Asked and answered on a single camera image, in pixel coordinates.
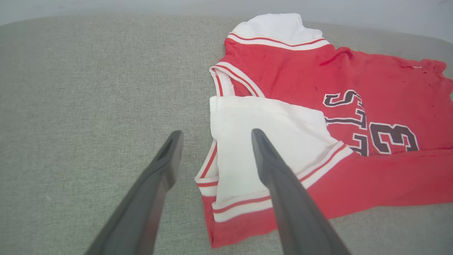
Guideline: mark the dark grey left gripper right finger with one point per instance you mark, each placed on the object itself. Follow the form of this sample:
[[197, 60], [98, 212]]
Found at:
[[290, 202]]

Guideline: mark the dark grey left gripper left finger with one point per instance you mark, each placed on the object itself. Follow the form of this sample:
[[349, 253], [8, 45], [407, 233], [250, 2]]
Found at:
[[145, 202]]

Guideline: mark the red white basketball jersey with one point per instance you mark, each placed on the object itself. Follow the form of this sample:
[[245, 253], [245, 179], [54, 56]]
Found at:
[[300, 106]]

